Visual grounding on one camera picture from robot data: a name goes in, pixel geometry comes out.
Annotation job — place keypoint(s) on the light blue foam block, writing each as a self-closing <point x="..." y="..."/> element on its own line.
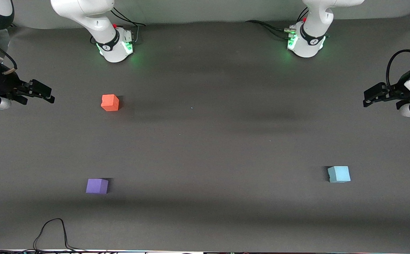
<point x="339" y="174"/>

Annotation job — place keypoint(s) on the orange foam block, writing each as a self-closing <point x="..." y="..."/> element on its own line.
<point x="110" y="102"/>

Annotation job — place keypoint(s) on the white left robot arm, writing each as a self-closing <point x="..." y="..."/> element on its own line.
<point x="312" y="31"/>

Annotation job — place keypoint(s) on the dark grey table mat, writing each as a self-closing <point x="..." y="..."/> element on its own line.
<point x="204" y="158"/>

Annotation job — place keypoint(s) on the purple foam block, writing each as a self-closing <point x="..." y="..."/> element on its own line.
<point x="96" y="186"/>

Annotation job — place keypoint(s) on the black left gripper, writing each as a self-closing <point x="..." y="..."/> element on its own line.
<point x="397" y="91"/>

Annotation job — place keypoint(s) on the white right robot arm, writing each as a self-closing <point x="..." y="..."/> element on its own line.
<point x="95" y="21"/>

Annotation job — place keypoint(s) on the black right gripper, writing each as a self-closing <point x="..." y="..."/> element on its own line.
<point x="3" y="84"/>

